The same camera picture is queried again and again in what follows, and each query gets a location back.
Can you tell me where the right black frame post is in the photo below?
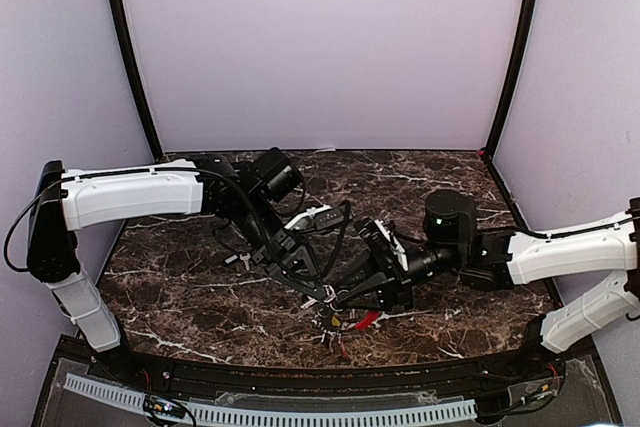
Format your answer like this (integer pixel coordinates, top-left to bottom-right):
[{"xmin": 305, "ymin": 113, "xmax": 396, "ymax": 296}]
[{"xmin": 482, "ymin": 0, "xmax": 536, "ymax": 163}]

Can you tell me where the large keyring with red grip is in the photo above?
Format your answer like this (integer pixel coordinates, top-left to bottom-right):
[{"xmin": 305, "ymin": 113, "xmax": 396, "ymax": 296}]
[{"xmin": 300, "ymin": 285, "xmax": 382, "ymax": 359}]

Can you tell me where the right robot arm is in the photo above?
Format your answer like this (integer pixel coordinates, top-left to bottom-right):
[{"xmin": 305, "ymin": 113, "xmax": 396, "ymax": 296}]
[{"xmin": 330, "ymin": 189, "xmax": 639, "ymax": 381}]

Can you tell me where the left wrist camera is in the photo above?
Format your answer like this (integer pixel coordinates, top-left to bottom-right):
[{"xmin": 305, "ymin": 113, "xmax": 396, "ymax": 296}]
[{"xmin": 285, "ymin": 205, "xmax": 346, "ymax": 233}]

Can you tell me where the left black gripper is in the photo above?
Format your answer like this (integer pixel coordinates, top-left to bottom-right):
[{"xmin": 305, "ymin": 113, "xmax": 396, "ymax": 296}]
[{"xmin": 235, "ymin": 192, "xmax": 329, "ymax": 301}]

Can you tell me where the left black frame post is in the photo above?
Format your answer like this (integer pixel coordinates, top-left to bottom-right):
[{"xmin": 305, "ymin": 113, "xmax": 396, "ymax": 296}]
[{"xmin": 108, "ymin": 0, "xmax": 164, "ymax": 161}]

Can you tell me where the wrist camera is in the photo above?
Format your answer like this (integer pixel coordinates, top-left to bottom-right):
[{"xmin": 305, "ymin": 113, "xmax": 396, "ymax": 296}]
[
  {"xmin": 285, "ymin": 205, "xmax": 346, "ymax": 233},
  {"xmin": 354, "ymin": 217, "xmax": 409, "ymax": 273}
]

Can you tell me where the black front rail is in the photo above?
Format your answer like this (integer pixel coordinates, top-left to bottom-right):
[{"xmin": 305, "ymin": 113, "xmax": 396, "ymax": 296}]
[{"xmin": 59, "ymin": 334, "xmax": 596, "ymax": 401}]

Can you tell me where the small circuit board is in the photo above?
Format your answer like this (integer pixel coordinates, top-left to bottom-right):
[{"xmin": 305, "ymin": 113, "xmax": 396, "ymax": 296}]
[{"xmin": 142, "ymin": 395, "xmax": 186, "ymax": 421}]

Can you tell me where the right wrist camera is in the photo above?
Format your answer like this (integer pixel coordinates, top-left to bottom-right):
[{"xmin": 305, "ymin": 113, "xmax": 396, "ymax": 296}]
[{"xmin": 354, "ymin": 217, "xmax": 409, "ymax": 273}]

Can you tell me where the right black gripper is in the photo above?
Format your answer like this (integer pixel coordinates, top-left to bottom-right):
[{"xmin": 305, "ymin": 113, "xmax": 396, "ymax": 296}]
[{"xmin": 330, "ymin": 239, "xmax": 465, "ymax": 312}]

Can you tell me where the black frame post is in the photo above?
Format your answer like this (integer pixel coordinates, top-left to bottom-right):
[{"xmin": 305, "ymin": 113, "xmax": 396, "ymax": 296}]
[
  {"xmin": 482, "ymin": 0, "xmax": 536, "ymax": 163},
  {"xmin": 108, "ymin": 0, "xmax": 164, "ymax": 161}
]

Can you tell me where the white slotted cable duct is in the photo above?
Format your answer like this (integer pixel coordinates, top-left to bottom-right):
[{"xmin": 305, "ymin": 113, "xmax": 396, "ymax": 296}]
[{"xmin": 63, "ymin": 374, "xmax": 478, "ymax": 426}]

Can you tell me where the silver key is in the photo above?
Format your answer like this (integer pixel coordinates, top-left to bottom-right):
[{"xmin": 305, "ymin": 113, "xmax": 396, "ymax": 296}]
[{"xmin": 239, "ymin": 253, "xmax": 251, "ymax": 271}]

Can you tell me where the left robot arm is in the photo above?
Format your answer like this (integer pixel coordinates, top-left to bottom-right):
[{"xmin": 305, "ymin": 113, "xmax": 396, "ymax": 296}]
[{"xmin": 20, "ymin": 148, "xmax": 335, "ymax": 383}]

